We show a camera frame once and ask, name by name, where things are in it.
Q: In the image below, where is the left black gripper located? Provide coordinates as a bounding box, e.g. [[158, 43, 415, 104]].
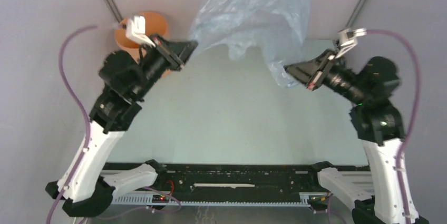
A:
[[138, 32, 203, 98]]

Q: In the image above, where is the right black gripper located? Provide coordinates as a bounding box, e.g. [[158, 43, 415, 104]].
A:
[[281, 46, 364, 101]]

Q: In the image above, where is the light blue plastic trash bag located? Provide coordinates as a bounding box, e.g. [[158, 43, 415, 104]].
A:
[[189, 0, 311, 87]]

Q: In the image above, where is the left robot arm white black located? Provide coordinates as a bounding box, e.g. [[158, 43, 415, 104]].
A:
[[45, 34, 198, 218]]

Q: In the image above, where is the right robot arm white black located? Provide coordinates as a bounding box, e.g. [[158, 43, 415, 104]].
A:
[[284, 50, 427, 223]]

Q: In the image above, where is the orange plastic trash bin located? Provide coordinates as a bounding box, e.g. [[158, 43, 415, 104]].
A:
[[114, 12, 170, 63]]

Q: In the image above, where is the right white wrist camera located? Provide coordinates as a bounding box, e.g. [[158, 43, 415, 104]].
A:
[[335, 28, 366, 59]]

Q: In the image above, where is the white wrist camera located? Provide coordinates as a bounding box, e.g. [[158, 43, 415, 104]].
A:
[[125, 15, 156, 47], [335, 28, 366, 59]]

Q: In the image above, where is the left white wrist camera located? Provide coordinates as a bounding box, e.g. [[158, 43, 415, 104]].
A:
[[125, 15, 156, 47]]

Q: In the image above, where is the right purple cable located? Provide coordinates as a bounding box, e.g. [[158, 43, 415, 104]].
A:
[[325, 28, 423, 224]]

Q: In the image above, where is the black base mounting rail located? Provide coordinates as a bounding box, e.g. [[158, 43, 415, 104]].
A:
[[104, 162, 371, 205]]

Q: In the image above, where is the white slotted cable duct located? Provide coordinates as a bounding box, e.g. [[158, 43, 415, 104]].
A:
[[111, 193, 312, 208]]

